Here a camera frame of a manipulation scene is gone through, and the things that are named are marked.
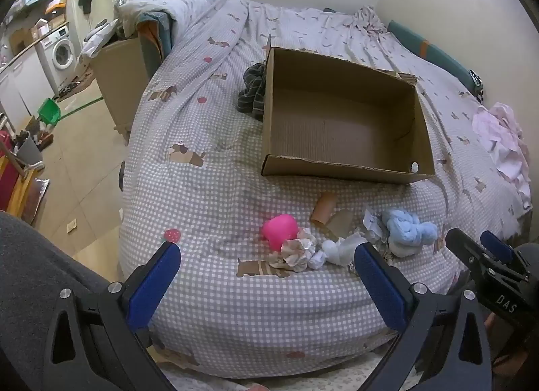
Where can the wooden rack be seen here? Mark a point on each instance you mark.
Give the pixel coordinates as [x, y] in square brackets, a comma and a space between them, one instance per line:
[23, 184]

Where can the cardboard box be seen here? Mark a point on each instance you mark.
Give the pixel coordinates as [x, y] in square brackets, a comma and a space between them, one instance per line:
[337, 121]

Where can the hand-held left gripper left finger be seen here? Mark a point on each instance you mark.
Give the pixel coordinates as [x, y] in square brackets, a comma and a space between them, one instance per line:
[153, 285]

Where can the white kitchen cabinet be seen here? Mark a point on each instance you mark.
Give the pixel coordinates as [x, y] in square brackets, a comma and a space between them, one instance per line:
[21, 83]

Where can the clear plastic wrapper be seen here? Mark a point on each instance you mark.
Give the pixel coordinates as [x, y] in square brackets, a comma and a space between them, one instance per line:
[372, 222]

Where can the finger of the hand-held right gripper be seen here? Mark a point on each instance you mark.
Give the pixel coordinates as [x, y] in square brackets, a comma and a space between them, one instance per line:
[463, 245]
[497, 245]

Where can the dark striped cloth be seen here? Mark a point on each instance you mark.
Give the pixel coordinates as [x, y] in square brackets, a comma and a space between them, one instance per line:
[252, 89]

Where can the white printed duvet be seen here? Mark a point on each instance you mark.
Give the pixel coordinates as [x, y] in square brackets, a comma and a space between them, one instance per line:
[185, 7]

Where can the checked printed bed blanket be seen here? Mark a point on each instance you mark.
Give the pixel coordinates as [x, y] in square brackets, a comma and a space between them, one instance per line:
[219, 163]

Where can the pink soft ball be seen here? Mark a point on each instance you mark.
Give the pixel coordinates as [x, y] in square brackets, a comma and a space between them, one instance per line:
[280, 233]

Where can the beige cardboard tube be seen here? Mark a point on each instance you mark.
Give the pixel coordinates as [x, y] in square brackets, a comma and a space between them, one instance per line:
[341, 223]

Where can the green dustpan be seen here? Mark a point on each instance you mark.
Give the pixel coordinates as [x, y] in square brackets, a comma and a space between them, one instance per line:
[49, 111]

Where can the pink crumpled clothing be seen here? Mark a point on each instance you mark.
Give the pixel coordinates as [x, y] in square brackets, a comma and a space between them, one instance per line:
[503, 138]

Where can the white washing machine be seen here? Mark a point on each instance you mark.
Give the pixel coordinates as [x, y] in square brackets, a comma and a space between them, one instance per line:
[59, 54]

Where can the light blue yarn bundle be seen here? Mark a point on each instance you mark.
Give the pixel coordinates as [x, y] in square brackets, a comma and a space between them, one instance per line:
[406, 233]

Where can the red box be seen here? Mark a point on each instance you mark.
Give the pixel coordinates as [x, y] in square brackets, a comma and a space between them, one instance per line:
[7, 172]

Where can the floral fabric scrunchie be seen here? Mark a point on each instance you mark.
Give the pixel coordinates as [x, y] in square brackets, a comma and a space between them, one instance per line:
[294, 254]

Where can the white sock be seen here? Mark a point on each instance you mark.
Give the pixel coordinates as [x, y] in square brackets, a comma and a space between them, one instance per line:
[337, 252]

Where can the teal bed cushion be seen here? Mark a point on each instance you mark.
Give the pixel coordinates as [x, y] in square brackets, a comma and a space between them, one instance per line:
[438, 56]

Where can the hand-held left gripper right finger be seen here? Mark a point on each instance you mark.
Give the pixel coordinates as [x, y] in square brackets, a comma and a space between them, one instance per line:
[379, 285]

